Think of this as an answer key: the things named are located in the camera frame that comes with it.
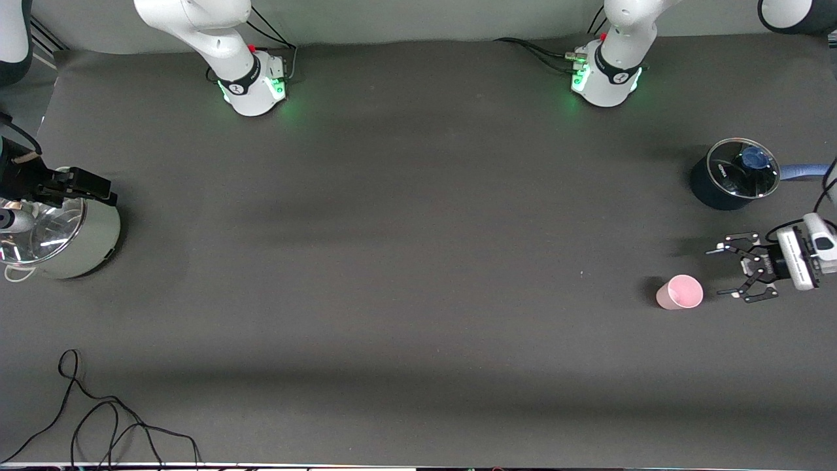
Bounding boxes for aluminium frame rails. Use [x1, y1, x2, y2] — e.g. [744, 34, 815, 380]
[29, 16, 69, 53]

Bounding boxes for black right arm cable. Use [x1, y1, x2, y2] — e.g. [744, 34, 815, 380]
[0, 111, 44, 158]

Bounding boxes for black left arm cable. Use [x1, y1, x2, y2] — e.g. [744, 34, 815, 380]
[765, 157, 837, 241]

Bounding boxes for pink plastic cup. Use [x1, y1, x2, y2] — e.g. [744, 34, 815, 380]
[656, 274, 704, 311]

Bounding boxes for glass lid with blue knob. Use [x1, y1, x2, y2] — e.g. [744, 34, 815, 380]
[706, 137, 781, 199]

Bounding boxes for dark grey table mat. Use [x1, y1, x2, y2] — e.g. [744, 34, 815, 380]
[0, 25, 837, 466]

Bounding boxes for glass lid with steel rim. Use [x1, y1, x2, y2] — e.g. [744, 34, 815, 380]
[0, 196, 87, 266]

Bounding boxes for dark blue saucepan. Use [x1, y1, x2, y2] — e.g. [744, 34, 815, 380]
[690, 137, 837, 211]

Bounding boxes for thin black loose cable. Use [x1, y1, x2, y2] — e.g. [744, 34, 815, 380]
[0, 349, 202, 468]

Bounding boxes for black left arm base cables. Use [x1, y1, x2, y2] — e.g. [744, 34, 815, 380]
[494, 7, 609, 74]

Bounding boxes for sage green cooking pot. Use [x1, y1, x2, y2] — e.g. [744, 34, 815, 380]
[0, 167, 122, 282]

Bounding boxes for black right arm base cables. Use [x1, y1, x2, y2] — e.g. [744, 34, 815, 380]
[206, 5, 299, 84]

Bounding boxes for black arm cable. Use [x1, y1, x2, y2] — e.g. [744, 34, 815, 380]
[0, 111, 44, 158]
[765, 157, 837, 241]

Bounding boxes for black arm base cables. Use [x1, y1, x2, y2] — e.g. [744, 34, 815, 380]
[494, 7, 609, 74]
[206, 5, 299, 84]

